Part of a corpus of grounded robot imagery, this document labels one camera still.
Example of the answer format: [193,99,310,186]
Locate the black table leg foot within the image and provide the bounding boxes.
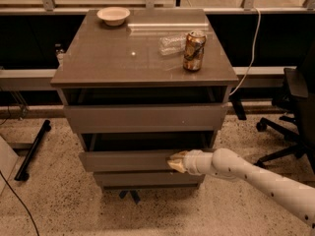
[15,120,51,181]

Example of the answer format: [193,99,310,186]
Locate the black metal leg right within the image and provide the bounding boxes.
[229,94,246,120]

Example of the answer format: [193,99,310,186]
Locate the grey top drawer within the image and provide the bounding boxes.
[64,104,226,134]

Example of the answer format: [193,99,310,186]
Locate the grey drawer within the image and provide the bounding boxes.
[94,171,205,189]
[80,131,216,172]
[64,104,226,134]

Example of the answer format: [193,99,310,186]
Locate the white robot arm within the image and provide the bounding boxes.
[167,148,315,236]

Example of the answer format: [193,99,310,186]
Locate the orange soda can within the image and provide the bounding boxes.
[183,30,207,72]

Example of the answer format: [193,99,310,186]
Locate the white cable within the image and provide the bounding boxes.
[228,7,263,97]

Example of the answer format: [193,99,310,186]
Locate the clear plastic wrapper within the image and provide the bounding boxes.
[158,33,186,55]

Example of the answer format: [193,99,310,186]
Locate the black floor cable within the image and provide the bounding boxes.
[0,170,41,236]

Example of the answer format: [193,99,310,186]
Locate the black office chair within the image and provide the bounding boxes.
[256,45,315,172]

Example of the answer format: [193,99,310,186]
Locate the grey bottom drawer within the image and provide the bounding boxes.
[94,171,205,189]

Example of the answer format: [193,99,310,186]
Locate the grey drawer cabinet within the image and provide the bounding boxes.
[49,8,240,192]

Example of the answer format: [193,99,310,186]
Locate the white bowl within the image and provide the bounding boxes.
[96,7,130,27]

